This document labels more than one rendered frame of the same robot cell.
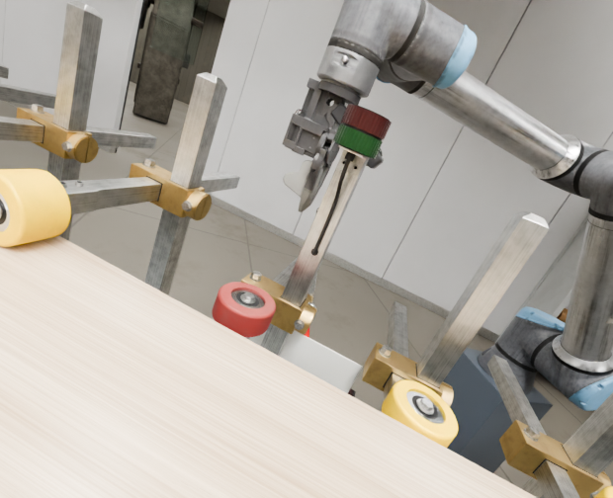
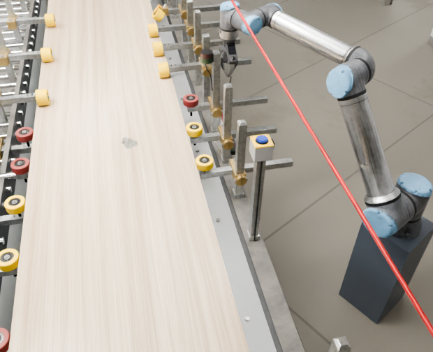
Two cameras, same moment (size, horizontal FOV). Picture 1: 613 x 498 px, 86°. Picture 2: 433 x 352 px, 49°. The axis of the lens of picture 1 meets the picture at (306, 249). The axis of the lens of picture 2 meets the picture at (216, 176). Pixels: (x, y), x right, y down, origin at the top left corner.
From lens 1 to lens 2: 2.25 m
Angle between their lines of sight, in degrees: 62
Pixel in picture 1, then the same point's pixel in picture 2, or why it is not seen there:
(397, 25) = (226, 21)
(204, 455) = (152, 110)
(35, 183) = (163, 66)
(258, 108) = not seen: outside the picture
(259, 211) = not seen: outside the picture
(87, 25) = (196, 16)
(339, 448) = (168, 120)
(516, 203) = not seen: outside the picture
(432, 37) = (235, 24)
